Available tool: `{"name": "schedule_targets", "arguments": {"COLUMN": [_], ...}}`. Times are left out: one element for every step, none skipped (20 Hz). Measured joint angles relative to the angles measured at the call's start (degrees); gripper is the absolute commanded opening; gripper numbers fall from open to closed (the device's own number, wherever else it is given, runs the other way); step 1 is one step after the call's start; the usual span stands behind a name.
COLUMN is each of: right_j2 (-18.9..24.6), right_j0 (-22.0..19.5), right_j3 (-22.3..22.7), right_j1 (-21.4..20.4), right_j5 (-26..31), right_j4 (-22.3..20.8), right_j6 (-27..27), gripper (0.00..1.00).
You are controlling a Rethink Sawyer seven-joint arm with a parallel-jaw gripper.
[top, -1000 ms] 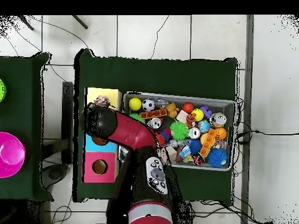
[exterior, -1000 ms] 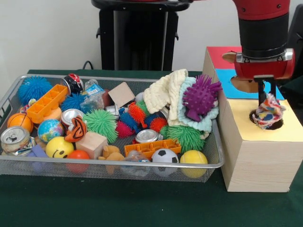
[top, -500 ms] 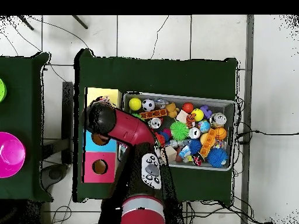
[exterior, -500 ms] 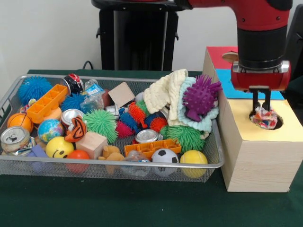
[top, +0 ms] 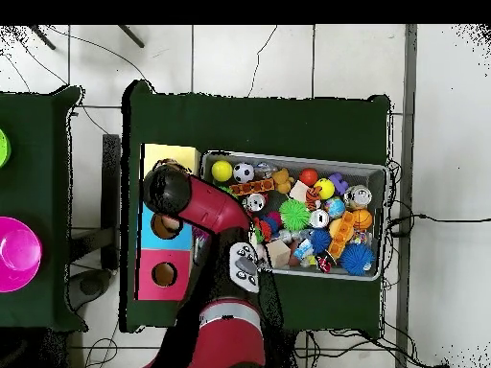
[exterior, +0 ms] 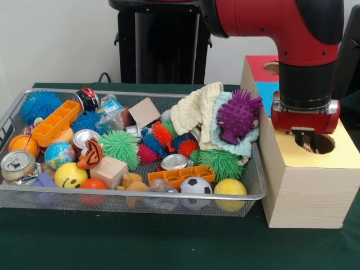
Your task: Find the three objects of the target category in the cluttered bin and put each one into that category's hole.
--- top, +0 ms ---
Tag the yellow smiley face ball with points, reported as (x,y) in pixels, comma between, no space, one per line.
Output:
(324,188)

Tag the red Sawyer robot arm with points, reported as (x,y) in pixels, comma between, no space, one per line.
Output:
(215,209)

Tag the crushed silver drink can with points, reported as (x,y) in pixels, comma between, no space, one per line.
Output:
(357,196)

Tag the blue globe ball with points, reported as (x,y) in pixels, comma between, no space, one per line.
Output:
(335,207)

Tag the black and white soccer ball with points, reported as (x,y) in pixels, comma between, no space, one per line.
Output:
(243,173)

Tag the green plastic bowl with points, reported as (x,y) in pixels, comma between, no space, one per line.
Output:
(3,149)

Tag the black tripod leg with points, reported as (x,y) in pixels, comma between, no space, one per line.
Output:
(42,37)
(131,36)

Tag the long orange plastic brick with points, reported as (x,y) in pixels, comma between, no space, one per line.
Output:
(341,234)

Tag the dark green tablecloth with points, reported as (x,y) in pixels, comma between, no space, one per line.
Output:
(30,115)
(249,122)

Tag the orange basketball toy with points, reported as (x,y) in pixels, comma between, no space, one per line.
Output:
(363,219)

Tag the plain yellow ball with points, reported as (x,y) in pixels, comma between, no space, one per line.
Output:
(222,170)

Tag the blue spiky rubber ball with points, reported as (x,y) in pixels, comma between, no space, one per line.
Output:
(356,258)

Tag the shallow clear mesh bin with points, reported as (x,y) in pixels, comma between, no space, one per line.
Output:
(364,174)

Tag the purple spiky monster toy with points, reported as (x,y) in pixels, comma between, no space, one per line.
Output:
(201,234)

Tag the pink plastic bowl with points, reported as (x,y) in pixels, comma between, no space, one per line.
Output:
(19,276)

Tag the wooden box with three holes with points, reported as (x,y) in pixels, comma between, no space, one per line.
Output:
(165,291)

